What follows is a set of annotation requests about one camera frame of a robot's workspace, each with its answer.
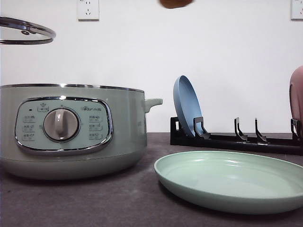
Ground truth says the white wall socket right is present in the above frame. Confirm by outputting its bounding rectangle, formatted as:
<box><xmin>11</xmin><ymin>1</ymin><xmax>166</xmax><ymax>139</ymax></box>
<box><xmin>291</xmin><ymin>0</ymin><xmax>303</xmax><ymax>21</ymax></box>

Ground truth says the brown potato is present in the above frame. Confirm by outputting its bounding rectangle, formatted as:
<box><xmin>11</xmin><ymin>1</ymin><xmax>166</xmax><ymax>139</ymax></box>
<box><xmin>159</xmin><ymin>0</ymin><xmax>193</xmax><ymax>9</ymax></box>

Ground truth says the green plate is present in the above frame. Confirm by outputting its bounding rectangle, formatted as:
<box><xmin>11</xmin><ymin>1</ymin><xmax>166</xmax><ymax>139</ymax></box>
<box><xmin>154</xmin><ymin>151</ymin><xmax>303</xmax><ymax>215</ymax></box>

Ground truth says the white wall socket left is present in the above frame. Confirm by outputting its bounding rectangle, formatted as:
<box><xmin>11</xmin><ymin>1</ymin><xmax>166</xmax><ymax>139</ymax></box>
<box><xmin>76</xmin><ymin>0</ymin><xmax>99</xmax><ymax>23</ymax></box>

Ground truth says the pink plate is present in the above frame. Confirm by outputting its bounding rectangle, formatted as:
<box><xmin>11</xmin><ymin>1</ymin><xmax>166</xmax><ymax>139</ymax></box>
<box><xmin>289</xmin><ymin>66</ymin><xmax>303</xmax><ymax>131</ymax></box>

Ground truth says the glass lid with green knob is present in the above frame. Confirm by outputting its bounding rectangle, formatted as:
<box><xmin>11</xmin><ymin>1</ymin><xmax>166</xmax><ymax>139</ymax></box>
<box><xmin>0</xmin><ymin>17</ymin><xmax>56</xmax><ymax>45</ymax></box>

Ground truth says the white wall socket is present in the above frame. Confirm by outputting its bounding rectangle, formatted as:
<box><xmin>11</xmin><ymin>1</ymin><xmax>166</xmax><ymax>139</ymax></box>
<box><xmin>76</xmin><ymin>0</ymin><xmax>99</xmax><ymax>23</ymax></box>
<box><xmin>291</xmin><ymin>0</ymin><xmax>303</xmax><ymax>21</ymax></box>

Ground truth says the blue plate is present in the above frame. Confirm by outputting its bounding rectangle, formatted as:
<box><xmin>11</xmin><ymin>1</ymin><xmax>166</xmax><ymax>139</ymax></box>
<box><xmin>173</xmin><ymin>75</ymin><xmax>203</xmax><ymax>137</ymax></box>

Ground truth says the black plate rack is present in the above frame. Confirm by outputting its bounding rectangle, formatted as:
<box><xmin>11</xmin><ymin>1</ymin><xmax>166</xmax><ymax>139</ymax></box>
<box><xmin>170</xmin><ymin>116</ymin><xmax>303</xmax><ymax>155</ymax></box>

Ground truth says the green electric steamer pot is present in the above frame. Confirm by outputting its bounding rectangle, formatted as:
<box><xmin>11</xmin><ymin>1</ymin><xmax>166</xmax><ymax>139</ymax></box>
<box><xmin>0</xmin><ymin>84</ymin><xmax>163</xmax><ymax>180</ymax></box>

